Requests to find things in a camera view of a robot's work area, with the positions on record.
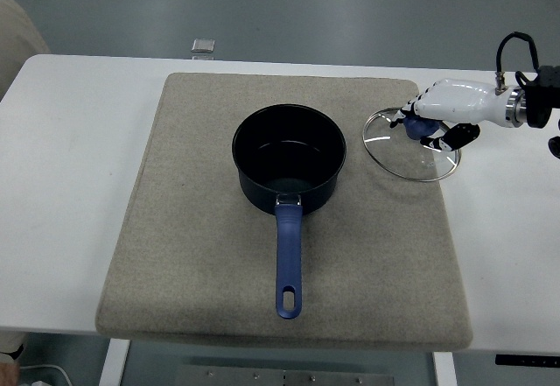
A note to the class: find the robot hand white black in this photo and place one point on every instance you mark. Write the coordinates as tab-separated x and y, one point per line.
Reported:
459	101

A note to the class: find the glass pot lid blue knob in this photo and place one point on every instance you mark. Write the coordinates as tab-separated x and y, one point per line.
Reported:
394	152

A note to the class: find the small silver floor plate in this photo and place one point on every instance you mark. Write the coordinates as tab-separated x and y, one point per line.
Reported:
203	45

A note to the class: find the black control panel under table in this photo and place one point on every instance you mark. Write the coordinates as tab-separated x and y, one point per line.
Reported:
525	360

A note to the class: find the white table leg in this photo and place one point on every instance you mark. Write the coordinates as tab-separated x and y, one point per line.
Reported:
114	362
445	370

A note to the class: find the beige fabric mat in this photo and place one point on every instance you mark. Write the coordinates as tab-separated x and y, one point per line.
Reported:
175	228

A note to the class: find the grey metal plate with screws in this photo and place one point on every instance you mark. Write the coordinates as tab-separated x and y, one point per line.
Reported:
284	377

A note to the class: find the person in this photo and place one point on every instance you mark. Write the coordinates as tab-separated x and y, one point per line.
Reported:
17	44

